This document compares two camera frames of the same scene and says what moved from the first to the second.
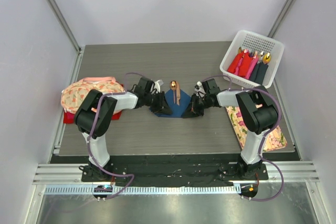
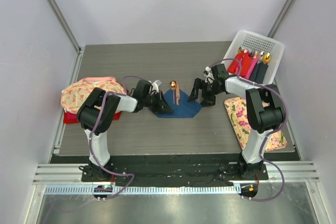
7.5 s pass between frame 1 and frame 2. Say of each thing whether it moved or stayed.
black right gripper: moved
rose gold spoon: stayed
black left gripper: stayed
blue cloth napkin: stayed
